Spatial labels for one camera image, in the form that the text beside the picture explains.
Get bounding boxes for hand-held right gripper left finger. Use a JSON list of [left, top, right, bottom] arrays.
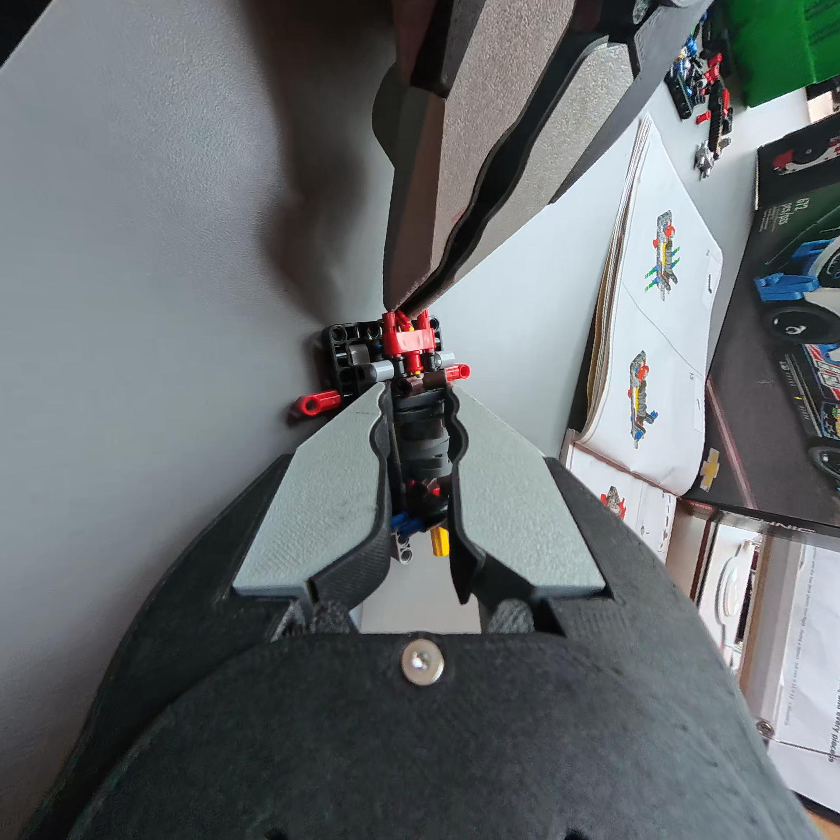
[[232, 381, 395, 605]]

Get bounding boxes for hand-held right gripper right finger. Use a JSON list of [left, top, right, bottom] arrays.
[[448, 382, 607, 602]]

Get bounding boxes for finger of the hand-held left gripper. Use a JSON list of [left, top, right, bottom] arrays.
[[420, 42, 636, 315], [382, 0, 581, 312]]

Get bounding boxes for black lego frame assembly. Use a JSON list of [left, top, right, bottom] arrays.
[[287, 310, 472, 565]]

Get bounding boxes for pile of loose lego parts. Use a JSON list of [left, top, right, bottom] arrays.
[[663, 13, 736, 181]]

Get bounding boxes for lego instruction booklet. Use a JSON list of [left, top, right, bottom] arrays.
[[561, 112, 724, 565]]

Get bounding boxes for green plastic bin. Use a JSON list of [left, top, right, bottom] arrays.
[[718, 0, 840, 109]]

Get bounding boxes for black printed car box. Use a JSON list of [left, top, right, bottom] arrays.
[[703, 125, 840, 536]]

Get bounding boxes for clear holder with paper sheet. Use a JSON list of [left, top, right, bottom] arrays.
[[735, 525, 840, 821]]

